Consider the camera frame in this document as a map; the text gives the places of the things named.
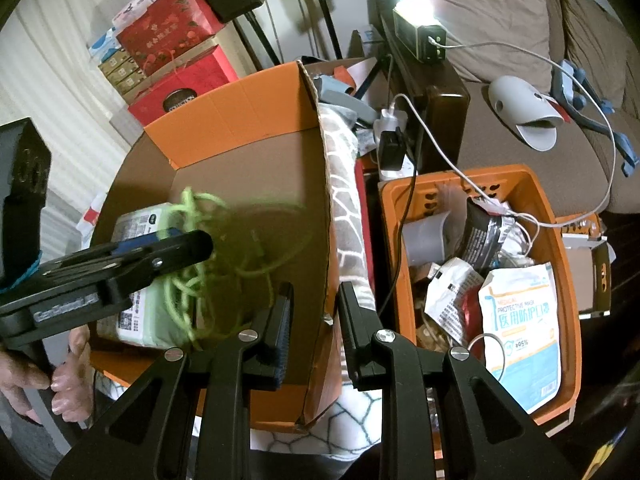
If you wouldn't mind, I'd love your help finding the brown sofa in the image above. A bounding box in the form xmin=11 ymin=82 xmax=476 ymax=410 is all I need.
xmin=365 ymin=0 xmax=640 ymax=216

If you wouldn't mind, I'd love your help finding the grey teal handle tool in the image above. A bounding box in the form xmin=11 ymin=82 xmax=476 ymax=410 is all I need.
xmin=315 ymin=74 xmax=376 ymax=121

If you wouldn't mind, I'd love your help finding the red floral gift box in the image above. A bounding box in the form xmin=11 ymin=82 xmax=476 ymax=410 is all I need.
xmin=115 ymin=0 xmax=223 ymax=73

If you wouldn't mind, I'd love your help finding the white printed packet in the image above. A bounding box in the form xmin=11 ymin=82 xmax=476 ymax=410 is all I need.
xmin=425 ymin=257 xmax=486 ymax=346

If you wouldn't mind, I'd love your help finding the white curtain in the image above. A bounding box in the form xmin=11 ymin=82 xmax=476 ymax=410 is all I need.
xmin=0 ymin=0 xmax=166 ymax=271

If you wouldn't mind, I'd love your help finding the black foil pouch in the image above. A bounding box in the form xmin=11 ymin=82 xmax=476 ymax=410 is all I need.
xmin=457 ymin=197 xmax=518 ymax=276

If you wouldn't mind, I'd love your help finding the red packet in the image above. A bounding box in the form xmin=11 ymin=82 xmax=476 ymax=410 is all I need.
xmin=457 ymin=287 xmax=486 ymax=341

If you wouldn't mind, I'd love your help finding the white red plastic bag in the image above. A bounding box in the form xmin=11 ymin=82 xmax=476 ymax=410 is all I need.
xmin=77 ymin=192 xmax=108 ymax=241

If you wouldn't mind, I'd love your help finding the white blue tissue package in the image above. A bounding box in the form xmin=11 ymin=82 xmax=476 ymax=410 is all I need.
xmin=87 ymin=27 xmax=123 ymax=58

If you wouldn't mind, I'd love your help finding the gold patterned carton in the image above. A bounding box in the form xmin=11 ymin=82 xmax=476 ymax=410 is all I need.
xmin=97 ymin=47 xmax=151 ymax=103

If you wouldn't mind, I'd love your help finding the person's left hand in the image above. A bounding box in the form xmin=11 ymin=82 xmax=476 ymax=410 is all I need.
xmin=0 ymin=327 xmax=96 ymax=428

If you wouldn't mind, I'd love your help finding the blue grey plastic tool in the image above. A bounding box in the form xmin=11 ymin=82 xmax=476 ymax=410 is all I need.
xmin=552 ymin=60 xmax=638 ymax=178

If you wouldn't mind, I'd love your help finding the red gift box round label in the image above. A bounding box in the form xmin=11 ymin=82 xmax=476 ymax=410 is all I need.
xmin=127 ymin=45 xmax=241 ymax=128

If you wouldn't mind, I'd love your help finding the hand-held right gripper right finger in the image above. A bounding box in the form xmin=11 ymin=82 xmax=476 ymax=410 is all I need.
xmin=337 ymin=281 xmax=591 ymax=480

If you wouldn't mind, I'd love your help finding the white charger plug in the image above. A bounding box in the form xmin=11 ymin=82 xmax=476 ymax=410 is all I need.
xmin=372 ymin=105 xmax=408 ymax=133

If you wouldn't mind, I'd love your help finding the white charging cable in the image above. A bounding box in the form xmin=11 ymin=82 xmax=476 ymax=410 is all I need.
xmin=387 ymin=40 xmax=618 ymax=231

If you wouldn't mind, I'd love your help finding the large brown cushion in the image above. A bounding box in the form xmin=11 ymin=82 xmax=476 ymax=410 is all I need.
xmin=405 ymin=0 xmax=561 ymax=83

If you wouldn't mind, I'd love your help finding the red flat box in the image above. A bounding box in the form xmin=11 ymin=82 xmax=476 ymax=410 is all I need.
xmin=355 ymin=160 xmax=376 ymax=286

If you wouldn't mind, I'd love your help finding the grey plastic cup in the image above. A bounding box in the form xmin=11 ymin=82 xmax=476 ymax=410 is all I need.
xmin=400 ymin=210 xmax=451 ymax=266

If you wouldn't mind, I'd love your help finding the orange cardboard box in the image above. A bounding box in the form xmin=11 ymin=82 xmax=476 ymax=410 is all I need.
xmin=87 ymin=60 xmax=346 ymax=433

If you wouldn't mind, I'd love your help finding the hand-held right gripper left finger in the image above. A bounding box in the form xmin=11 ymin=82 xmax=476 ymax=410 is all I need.
xmin=50 ymin=281 xmax=296 ymax=480

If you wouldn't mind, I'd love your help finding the small open cardboard box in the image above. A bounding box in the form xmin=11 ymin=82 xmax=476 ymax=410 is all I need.
xmin=560 ymin=212 xmax=616 ymax=318

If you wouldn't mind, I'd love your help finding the orange plastic basket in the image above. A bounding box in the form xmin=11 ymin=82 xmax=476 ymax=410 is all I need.
xmin=377 ymin=162 xmax=583 ymax=428

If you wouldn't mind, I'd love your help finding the crumpled clear plastic bag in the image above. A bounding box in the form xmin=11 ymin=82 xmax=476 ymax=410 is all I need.
xmin=495 ymin=202 xmax=538 ymax=271

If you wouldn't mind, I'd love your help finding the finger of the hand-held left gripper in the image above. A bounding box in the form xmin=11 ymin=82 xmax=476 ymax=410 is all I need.
xmin=112 ymin=227 xmax=183 ymax=256
xmin=40 ymin=230 xmax=216 ymax=292

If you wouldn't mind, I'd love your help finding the dark brown wooden side table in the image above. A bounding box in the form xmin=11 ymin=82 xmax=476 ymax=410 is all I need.
xmin=382 ymin=15 xmax=471 ymax=173

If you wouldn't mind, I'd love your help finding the black speaker stand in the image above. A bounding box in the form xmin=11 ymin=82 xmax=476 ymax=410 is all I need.
xmin=240 ymin=0 xmax=346 ymax=66

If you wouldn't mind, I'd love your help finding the green braided cable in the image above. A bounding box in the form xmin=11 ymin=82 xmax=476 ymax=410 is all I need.
xmin=160 ymin=187 xmax=311 ymax=356

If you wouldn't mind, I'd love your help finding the green tissue pack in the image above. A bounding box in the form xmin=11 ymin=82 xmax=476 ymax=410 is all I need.
xmin=95 ymin=202 xmax=241 ymax=348

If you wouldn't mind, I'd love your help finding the brown textured cushion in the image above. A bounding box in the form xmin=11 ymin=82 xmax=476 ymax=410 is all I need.
xmin=557 ymin=0 xmax=640 ymax=116

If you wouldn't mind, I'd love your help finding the portable lamp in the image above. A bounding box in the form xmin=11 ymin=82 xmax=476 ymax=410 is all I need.
xmin=391 ymin=0 xmax=448 ymax=63

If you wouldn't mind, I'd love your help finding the black power adapter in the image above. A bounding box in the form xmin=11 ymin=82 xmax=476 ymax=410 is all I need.
xmin=377 ymin=127 xmax=416 ymax=173

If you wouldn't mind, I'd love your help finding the white rounded device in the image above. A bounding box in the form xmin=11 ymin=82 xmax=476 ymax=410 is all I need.
xmin=487 ymin=75 xmax=566 ymax=153

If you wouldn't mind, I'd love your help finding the white pink tissue package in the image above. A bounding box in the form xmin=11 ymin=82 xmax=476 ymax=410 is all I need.
xmin=112 ymin=0 xmax=176 ymax=26

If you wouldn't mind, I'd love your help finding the white blue mask packet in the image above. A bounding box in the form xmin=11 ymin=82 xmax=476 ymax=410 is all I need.
xmin=477 ymin=262 xmax=563 ymax=413

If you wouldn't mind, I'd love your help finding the grey white patterned blanket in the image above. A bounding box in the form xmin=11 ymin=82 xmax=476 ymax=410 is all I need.
xmin=250 ymin=102 xmax=391 ymax=461

